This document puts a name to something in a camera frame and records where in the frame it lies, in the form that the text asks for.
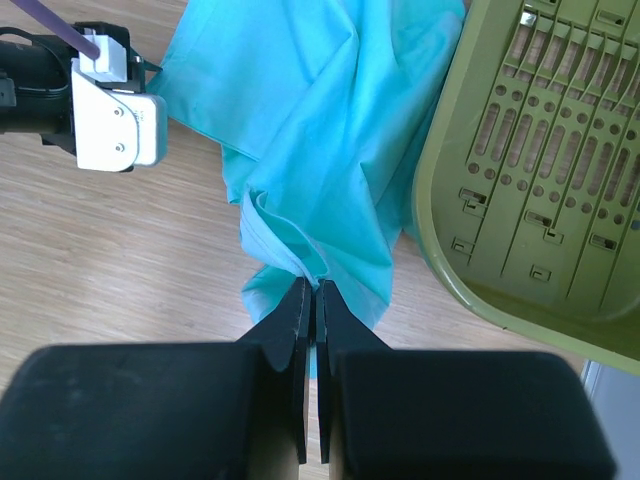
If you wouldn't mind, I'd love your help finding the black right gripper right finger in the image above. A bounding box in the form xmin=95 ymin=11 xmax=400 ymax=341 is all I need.
xmin=315 ymin=281 xmax=617 ymax=479

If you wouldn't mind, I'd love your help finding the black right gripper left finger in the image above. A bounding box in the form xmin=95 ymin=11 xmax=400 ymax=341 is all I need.
xmin=1 ymin=278 xmax=311 ymax=479

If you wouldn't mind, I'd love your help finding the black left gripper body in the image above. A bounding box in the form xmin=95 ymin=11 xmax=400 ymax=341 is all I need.
xmin=0 ymin=20 xmax=164 ymax=154

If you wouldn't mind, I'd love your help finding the teal t shirt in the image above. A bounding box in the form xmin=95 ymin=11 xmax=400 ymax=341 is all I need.
xmin=150 ymin=1 xmax=466 ymax=327

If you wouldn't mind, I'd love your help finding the green plastic basket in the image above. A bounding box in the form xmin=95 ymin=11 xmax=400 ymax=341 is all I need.
xmin=413 ymin=1 xmax=639 ymax=373

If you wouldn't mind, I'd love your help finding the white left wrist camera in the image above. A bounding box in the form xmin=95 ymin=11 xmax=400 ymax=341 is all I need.
xmin=70 ymin=29 xmax=168 ymax=172

